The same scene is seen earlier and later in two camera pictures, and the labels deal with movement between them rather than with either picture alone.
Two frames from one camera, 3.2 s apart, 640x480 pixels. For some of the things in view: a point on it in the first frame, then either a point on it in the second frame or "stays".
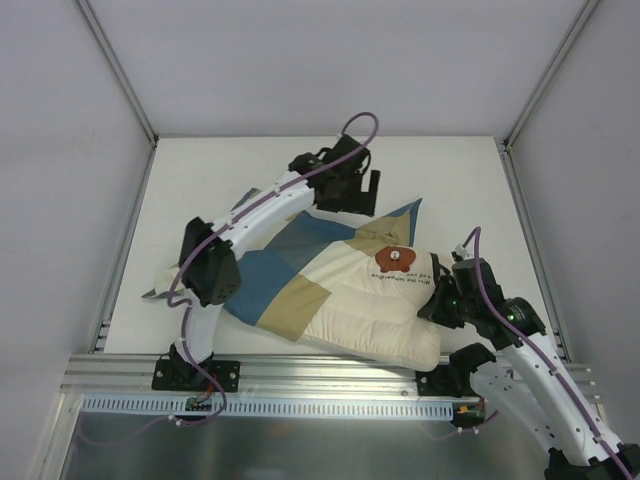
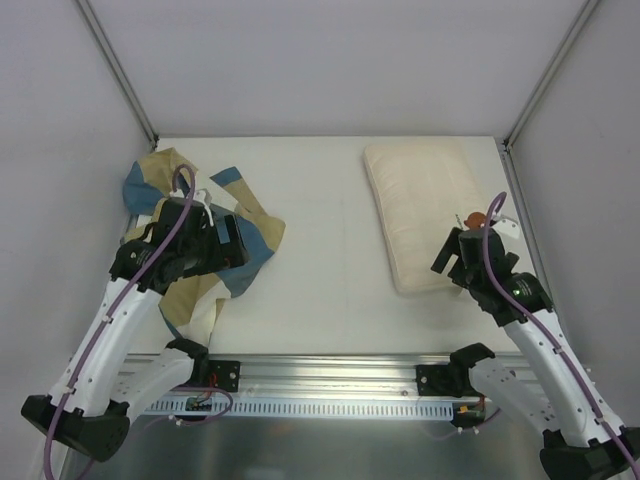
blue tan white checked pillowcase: x=284 y=284 -> x=193 y=307
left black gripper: x=347 y=201 -> x=232 y=242
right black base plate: x=451 y=380 stays
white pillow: x=383 y=313 -> x=424 y=191
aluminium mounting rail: x=131 y=375 stays
